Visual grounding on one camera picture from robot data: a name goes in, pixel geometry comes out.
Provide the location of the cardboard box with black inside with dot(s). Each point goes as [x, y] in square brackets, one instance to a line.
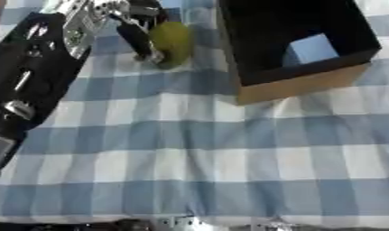
[286, 39]

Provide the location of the light blue block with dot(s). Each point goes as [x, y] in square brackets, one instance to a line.
[310, 50]

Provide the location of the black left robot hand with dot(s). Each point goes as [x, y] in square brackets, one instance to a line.
[138, 33]

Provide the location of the green toy fruit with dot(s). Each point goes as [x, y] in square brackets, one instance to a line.
[172, 42]

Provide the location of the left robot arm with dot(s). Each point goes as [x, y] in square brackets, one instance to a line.
[34, 72]

